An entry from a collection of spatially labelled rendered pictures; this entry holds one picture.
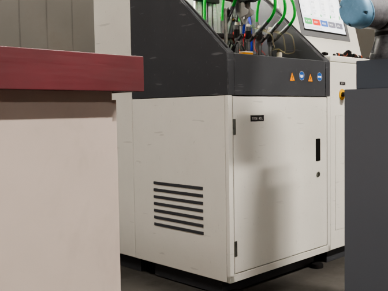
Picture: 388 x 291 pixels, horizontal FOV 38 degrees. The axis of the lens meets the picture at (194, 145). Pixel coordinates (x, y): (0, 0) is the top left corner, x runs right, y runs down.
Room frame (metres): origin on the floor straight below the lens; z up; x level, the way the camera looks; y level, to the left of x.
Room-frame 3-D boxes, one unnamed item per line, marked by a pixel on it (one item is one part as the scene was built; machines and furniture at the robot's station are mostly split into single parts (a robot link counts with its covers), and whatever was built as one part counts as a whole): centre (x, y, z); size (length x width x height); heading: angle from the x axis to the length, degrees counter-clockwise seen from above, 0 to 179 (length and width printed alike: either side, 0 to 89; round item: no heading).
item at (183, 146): (2.59, -0.18, 0.39); 0.70 x 0.58 x 0.79; 134
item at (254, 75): (2.40, -0.37, 0.87); 0.62 x 0.04 x 0.16; 134
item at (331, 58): (2.96, -0.80, 0.96); 0.70 x 0.22 x 0.03; 134
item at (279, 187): (2.39, -0.38, 0.44); 0.65 x 0.02 x 0.68; 134
